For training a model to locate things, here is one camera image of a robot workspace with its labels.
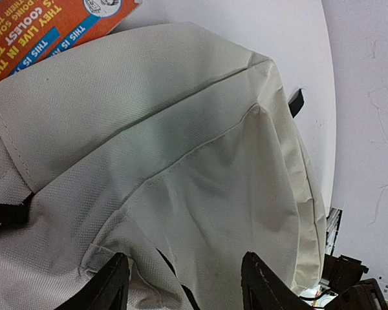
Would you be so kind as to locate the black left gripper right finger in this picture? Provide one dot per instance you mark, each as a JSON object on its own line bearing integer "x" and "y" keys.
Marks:
{"x": 262, "y": 289}

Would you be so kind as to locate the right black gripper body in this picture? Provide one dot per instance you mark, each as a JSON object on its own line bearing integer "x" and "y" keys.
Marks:
{"x": 346, "y": 288}

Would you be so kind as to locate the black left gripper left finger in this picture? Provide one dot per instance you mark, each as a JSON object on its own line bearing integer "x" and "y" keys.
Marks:
{"x": 108, "y": 289}

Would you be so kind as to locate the beige canvas backpack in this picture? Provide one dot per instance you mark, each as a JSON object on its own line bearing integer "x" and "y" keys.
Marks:
{"x": 168, "y": 144}

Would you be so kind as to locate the orange comic book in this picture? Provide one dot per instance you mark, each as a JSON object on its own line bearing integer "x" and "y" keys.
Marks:
{"x": 33, "y": 30}

